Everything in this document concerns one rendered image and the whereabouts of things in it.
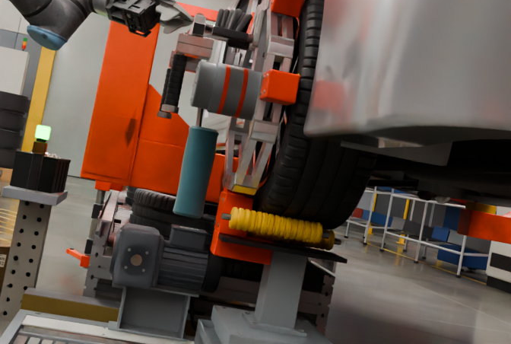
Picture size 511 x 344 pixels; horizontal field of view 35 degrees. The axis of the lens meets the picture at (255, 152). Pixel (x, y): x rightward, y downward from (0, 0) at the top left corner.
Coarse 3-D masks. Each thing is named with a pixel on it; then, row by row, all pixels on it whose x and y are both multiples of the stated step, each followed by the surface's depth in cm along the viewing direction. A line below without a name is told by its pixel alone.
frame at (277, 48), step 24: (264, 0) 223; (288, 24) 204; (288, 48) 198; (264, 72) 197; (264, 120) 197; (240, 144) 246; (264, 144) 202; (240, 168) 206; (264, 168) 205; (240, 192) 212
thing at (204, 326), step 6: (198, 324) 243; (204, 324) 246; (210, 324) 246; (198, 330) 240; (204, 330) 229; (210, 330) 242; (216, 330) 241; (198, 336) 237; (204, 336) 226; (210, 336) 233; (216, 336) 235; (198, 342) 235; (204, 342) 224; (210, 342) 215; (216, 342) 226; (222, 342) 225
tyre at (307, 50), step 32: (320, 0) 206; (320, 32) 197; (288, 128) 196; (288, 160) 196; (320, 160) 197; (352, 160) 197; (256, 192) 224; (288, 192) 203; (320, 192) 202; (352, 192) 202
